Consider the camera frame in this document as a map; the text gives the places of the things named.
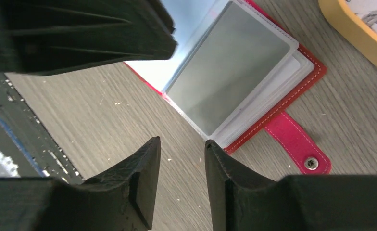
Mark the yellow oval tray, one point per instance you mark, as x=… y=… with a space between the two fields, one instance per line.
x=357 y=33

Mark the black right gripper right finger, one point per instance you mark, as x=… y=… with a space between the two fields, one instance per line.
x=243 y=200

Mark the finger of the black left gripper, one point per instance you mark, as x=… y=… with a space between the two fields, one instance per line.
x=50 y=37

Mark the black card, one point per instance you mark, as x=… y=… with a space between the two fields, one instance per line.
x=241 y=48

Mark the red card holder wallet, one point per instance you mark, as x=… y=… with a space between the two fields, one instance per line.
x=266 y=108

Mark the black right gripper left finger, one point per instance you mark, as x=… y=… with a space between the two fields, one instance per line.
x=122 y=198

